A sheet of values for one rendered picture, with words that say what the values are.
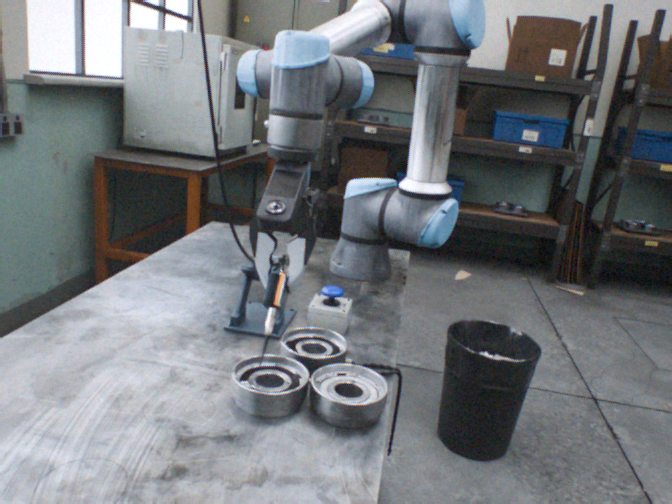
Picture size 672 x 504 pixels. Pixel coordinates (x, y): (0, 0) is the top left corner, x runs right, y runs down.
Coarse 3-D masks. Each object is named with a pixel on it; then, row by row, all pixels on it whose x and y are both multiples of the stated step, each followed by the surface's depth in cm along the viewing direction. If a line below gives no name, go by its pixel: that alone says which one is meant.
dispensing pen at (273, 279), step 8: (280, 264) 80; (288, 264) 81; (280, 272) 80; (272, 280) 78; (272, 288) 77; (264, 296) 77; (272, 296) 77; (264, 304) 77; (272, 304) 77; (272, 312) 78; (272, 320) 78; (264, 344) 77; (264, 352) 76
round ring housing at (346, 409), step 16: (320, 368) 75; (336, 368) 77; (352, 368) 77; (368, 368) 77; (320, 384) 74; (336, 384) 74; (352, 384) 75; (384, 384) 74; (320, 400) 69; (336, 400) 68; (352, 400) 71; (384, 400) 71; (320, 416) 71; (336, 416) 68; (352, 416) 68; (368, 416) 69
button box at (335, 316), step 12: (312, 300) 98; (324, 300) 98; (336, 300) 99; (348, 300) 100; (312, 312) 95; (324, 312) 95; (336, 312) 95; (348, 312) 97; (312, 324) 96; (324, 324) 96; (336, 324) 95
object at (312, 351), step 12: (288, 336) 86; (300, 336) 87; (324, 336) 88; (336, 336) 87; (288, 348) 80; (300, 348) 83; (312, 348) 86; (324, 348) 85; (300, 360) 79; (312, 360) 79; (324, 360) 79; (336, 360) 80; (312, 372) 79
